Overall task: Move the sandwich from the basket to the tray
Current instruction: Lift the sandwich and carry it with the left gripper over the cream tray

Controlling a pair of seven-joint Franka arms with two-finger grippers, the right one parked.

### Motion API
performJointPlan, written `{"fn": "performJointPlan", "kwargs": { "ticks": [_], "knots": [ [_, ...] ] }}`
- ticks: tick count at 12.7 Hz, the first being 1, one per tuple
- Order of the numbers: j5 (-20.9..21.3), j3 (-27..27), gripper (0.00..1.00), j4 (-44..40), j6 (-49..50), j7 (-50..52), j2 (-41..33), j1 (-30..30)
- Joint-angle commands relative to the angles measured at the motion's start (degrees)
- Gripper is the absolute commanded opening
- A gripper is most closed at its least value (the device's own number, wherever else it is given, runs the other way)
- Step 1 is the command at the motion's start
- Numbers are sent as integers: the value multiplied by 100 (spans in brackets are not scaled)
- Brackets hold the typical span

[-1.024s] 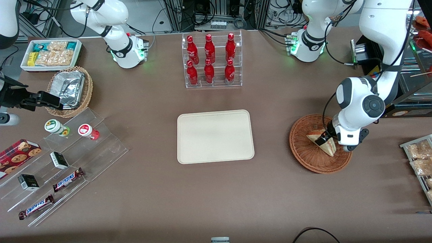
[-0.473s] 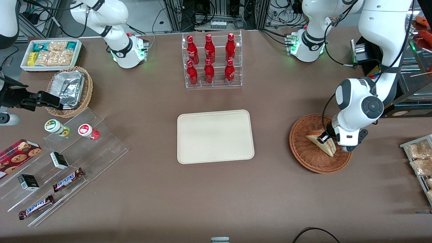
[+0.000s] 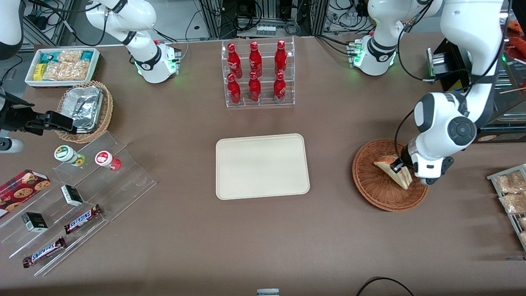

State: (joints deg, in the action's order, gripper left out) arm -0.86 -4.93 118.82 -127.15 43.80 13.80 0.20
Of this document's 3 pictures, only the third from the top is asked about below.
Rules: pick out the light wicker basket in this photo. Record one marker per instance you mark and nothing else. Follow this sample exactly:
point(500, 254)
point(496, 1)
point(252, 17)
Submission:
point(107, 107)

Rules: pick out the round brown wicker basket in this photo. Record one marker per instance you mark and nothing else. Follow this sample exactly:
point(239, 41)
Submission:
point(370, 185)

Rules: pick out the white power strip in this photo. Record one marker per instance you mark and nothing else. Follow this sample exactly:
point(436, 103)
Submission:
point(266, 29)

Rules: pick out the red cola bottle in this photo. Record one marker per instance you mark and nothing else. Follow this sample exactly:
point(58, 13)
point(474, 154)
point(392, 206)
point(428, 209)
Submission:
point(280, 59)
point(254, 89)
point(279, 89)
point(255, 59)
point(234, 91)
point(234, 61)

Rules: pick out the white rectangular snack bin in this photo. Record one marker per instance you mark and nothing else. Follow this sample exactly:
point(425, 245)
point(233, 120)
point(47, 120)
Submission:
point(31, 82)

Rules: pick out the tray of packaged crackers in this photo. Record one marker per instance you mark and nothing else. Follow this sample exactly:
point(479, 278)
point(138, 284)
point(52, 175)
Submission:
point(513, 220)

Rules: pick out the clear acrylic stepped stand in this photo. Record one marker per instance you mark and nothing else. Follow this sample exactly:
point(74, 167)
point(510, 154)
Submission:
point(123, 185)

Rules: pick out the grey device edge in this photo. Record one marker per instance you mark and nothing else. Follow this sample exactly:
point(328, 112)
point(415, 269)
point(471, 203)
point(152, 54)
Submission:
point(268, 292)

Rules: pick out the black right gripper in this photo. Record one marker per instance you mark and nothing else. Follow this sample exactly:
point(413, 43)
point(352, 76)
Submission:
point(16, 117)

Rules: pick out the yellow snack pack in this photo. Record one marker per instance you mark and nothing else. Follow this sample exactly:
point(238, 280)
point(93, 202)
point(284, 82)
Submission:
point(39, 72)

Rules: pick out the green lid yoghurt cup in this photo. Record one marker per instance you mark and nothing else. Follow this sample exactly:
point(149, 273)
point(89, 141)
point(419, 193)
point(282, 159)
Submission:
point(65, 153)

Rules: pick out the black food warmer machine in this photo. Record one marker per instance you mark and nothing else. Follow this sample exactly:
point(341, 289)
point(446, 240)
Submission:
point(509, 102)

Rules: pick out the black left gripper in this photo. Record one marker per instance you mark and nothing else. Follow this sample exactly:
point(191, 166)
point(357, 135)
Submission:
point(405, 158)

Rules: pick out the small rice cracker bag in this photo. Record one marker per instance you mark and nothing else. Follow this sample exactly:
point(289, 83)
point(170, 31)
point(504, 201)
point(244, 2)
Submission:
point(70, 55)

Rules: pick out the snickers chocolate bar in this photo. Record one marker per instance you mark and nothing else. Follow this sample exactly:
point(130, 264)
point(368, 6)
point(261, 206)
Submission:
point(82, 219)
point(43, 252)

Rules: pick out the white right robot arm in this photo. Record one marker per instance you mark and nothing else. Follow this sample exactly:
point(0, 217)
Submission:
point(139, 24)

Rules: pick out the red plaid cookie box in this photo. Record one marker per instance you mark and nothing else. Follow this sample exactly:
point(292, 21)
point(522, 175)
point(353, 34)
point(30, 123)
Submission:
point(22, 191)

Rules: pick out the red lid yoghurt cup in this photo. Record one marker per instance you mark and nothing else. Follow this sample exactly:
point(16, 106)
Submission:
point(104, 158)

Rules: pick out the small black carton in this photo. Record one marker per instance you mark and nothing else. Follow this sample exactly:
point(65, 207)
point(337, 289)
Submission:
point(35, 222)
point(72, 195)

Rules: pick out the aluminium foil container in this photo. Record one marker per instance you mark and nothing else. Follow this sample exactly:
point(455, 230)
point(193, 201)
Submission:
point(84, 107)

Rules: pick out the clear bag of pastry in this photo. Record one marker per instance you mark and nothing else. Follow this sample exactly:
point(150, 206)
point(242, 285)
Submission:
point(511, 183)
point(513, 203)

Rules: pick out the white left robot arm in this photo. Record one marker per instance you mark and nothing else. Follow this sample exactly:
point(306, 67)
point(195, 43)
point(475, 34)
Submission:
point(468, 53)

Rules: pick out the teal snack pack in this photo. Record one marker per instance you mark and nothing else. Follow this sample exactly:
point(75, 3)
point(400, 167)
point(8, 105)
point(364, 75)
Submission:
point(49, 57)

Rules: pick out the beige plastic tray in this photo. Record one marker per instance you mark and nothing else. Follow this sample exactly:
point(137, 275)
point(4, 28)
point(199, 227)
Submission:
point(263, 166)

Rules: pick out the triangular sandwich wedge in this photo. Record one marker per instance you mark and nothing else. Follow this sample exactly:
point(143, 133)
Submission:
point(400, 179)

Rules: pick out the clear acrylic bottle rack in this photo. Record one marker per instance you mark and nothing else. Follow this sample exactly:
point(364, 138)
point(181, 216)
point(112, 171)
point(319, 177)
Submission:
point(265, 65)

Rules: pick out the large rice cracker bag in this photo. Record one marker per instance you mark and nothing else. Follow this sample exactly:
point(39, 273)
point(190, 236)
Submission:
point(65, 70)

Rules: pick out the red sausage on skewer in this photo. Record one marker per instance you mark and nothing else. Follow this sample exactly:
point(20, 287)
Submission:
point(518, 27)
point(520, 47)

